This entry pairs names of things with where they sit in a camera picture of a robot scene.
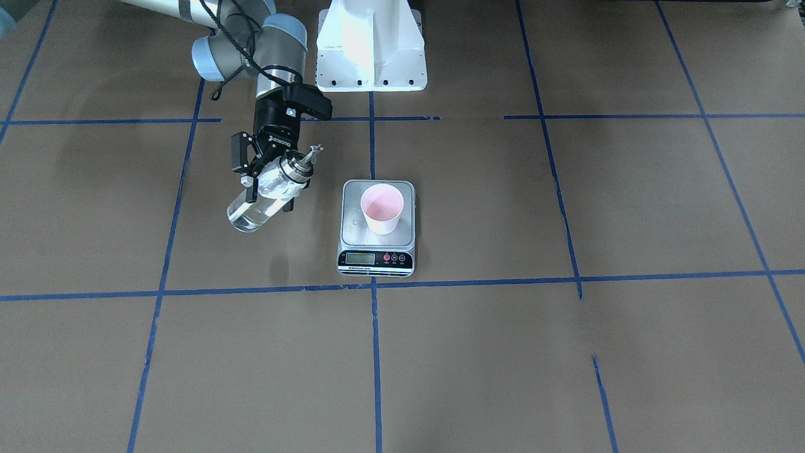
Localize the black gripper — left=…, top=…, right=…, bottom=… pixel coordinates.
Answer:
left=231, top=94, right=310, bottom=213

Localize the clear glass sauce bottle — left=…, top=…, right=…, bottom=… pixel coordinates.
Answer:
left=226, top=144, right=325, bottom=233

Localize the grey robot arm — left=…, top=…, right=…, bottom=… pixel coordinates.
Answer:
left=135, top=1, right=333, bottom=232

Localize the silver digital kitchen scale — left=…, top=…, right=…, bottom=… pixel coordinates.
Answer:
left=336, top=179, right=416, bottom=277

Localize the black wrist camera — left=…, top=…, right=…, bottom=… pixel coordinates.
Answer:
left=281, top=83, right=333, bottom=121

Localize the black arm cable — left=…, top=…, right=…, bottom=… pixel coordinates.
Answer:
left=200, top=0, right=265, bottom=101

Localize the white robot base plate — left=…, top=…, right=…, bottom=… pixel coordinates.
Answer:
left=314, top=1, right=428, bottom=92

